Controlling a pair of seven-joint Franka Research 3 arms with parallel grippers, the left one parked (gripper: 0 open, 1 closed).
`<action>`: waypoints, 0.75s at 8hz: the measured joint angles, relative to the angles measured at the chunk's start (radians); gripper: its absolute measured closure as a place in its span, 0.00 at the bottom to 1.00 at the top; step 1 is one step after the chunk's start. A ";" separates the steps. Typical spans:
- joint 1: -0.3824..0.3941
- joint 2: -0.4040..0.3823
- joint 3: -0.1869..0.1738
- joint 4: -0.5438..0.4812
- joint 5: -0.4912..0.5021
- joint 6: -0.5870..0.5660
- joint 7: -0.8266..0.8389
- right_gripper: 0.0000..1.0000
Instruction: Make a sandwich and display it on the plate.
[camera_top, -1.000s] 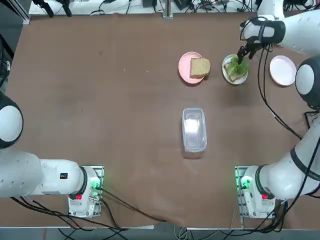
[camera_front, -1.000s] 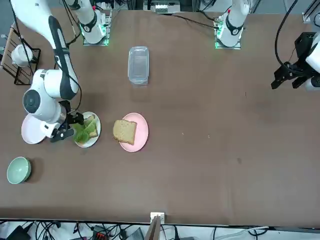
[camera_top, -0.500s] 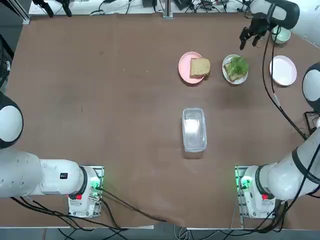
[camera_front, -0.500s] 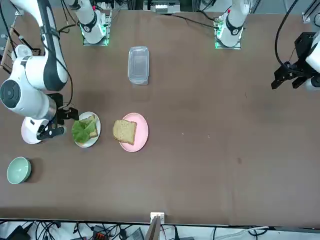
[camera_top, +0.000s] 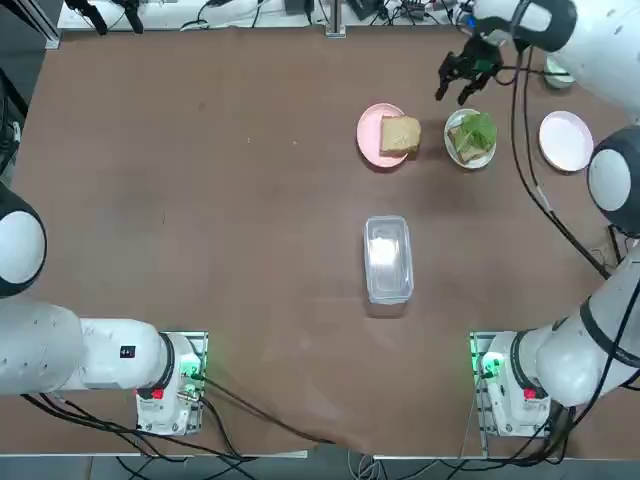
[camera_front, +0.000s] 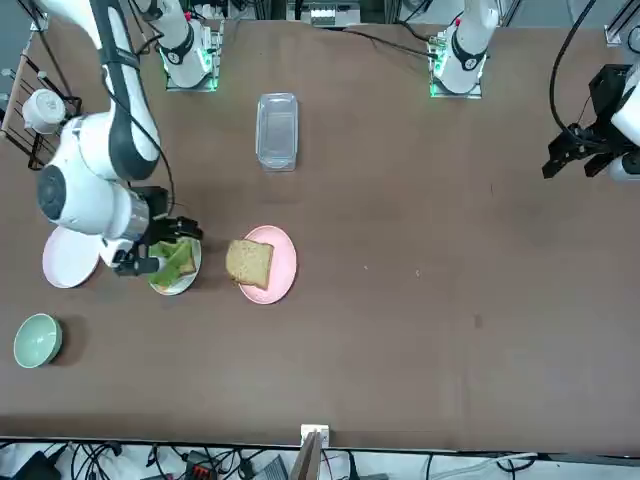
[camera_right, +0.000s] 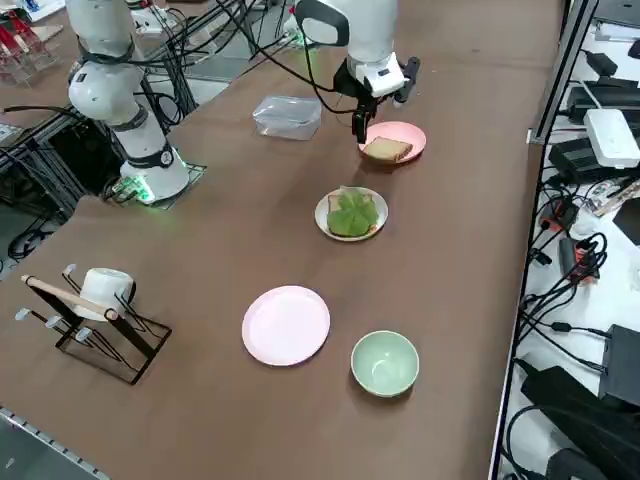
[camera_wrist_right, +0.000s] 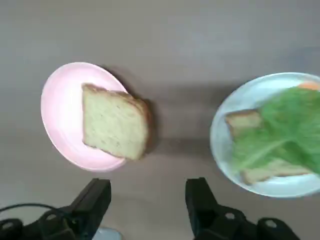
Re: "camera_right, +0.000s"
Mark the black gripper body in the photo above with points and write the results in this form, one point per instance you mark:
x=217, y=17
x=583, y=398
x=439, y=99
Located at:
x=352, y=87

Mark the brown-crust bread slice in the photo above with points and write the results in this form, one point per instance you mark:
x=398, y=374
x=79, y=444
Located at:
x=387, y=148
x=332, y=202

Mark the green lettuce leaf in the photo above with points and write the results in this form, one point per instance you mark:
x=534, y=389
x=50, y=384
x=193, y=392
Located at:
x=350, y=215

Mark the pale green bowl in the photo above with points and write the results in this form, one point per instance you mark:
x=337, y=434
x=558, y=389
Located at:
x=385, y=362

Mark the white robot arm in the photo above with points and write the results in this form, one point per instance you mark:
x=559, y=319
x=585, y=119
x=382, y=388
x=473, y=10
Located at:
x=289, y=27
x=115, y=90

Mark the pink round plate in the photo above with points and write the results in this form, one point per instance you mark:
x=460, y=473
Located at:
x=395, y=131

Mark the white round plate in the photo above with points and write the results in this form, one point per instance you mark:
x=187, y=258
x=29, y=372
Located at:
x=382, y=210

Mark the pale pinkish round plate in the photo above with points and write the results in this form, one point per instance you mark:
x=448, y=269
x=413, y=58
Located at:
x=285, y=325

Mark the black wrist-mounted cylinder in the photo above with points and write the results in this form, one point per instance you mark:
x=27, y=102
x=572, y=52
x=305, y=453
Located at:
x=407, y=82

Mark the clear plastic food container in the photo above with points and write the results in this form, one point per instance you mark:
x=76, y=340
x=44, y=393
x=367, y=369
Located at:
x=287, y=117

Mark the large black power adapter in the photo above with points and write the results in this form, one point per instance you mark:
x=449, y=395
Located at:
x=575, y=157

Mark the red and black device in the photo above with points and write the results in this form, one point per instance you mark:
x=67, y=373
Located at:
x=557, y=215

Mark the black charger brick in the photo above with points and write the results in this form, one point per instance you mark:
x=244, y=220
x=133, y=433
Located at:
x=602, y=62

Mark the orange and black device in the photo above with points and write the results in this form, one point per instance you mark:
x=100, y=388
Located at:
x=582, y=262

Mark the patterned packet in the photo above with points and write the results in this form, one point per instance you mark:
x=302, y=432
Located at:
x=620, y=195

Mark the white ceramic cup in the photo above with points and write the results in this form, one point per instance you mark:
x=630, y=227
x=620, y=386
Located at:
x=102, y=290

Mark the clear acrylic shelf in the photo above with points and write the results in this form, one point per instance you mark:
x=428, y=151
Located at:
x=25, y=50

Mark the black flat box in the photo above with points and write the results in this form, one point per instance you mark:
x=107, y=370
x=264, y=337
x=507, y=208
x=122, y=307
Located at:
x=622, y=360

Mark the black bag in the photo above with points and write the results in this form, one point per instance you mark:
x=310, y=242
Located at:
x=575, y=415

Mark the black metal frame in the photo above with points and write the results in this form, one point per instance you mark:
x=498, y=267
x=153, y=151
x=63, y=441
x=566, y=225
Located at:
x=50, y=165

